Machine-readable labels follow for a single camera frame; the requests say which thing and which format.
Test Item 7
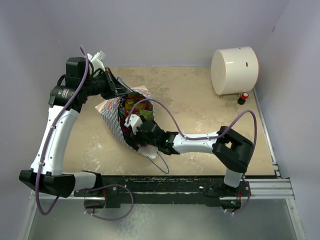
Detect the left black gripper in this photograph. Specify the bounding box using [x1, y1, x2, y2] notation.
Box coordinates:
[82, 67, 130, 101]

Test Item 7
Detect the blue checkered paper bag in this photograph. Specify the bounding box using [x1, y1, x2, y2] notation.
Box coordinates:
[95, 77, 170, 175]

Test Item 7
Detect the red Doritos bag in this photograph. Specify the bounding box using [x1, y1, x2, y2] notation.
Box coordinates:
[117, 98, 127, 121]

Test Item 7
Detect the purple snack bag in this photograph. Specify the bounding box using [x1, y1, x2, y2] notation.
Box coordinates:
[121, 126, 133, 137]

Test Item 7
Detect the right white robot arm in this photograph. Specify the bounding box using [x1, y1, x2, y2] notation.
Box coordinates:
[124, 115, 254, 196]

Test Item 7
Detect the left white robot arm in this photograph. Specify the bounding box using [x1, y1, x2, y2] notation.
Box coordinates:
[19, 55, 129, 198]

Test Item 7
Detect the colourful candy bag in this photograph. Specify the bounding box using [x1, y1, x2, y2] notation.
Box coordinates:
[124, 92, 154, 121]

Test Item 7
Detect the red black button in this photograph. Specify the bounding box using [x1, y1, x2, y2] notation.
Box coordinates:
[237, 92, 249, 105]

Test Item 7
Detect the white cylindrical container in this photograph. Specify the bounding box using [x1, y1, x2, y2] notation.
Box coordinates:
[210, 46, 259, 95]

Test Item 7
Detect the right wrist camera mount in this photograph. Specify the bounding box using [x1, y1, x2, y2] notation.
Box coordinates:
[124, 114, 143, 134]

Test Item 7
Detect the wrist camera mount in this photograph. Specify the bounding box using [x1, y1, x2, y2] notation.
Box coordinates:
[87, 51, 106, 72]
[124, 114, 143, 134]

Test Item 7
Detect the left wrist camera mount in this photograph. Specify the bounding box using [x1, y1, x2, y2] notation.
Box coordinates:
[87, 51, 106, 72]

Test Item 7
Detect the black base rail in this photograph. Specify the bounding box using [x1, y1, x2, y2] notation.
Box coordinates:
[74, 175, 251, 209]

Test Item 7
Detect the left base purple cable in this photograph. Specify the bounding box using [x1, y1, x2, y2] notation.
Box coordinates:
[83, 184, 136, 222]

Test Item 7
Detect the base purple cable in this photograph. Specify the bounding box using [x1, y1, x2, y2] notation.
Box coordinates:
[223, 178, 255, 216]
[83, 184, 136, 222]

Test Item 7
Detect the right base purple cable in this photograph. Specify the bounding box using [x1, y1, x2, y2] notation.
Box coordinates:
[223, 178, 255, 216]

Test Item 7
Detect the aluminium frame rail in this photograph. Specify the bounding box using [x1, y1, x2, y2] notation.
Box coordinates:
[248, 178, 295, 199]

